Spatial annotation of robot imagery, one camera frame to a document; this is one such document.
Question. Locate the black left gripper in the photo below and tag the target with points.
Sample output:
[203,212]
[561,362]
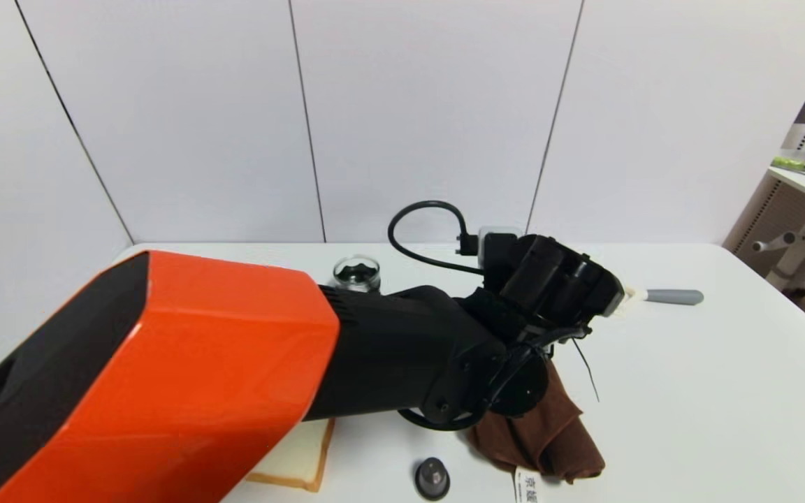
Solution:
[615,302]

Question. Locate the brown cloth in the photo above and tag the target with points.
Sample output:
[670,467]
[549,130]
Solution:
[549,433]

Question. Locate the orange and black left arm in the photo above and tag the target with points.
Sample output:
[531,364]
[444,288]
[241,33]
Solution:
[186,377]

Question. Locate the small black round knob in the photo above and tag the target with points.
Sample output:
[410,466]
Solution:
[432,479]

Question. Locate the glass cup with black holder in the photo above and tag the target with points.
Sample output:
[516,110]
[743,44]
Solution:
[357,274]

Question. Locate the white bread slice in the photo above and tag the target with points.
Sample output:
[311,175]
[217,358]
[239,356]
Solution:
[301,457]

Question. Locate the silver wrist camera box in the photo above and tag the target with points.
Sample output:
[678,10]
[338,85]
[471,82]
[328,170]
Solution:
[504,230]

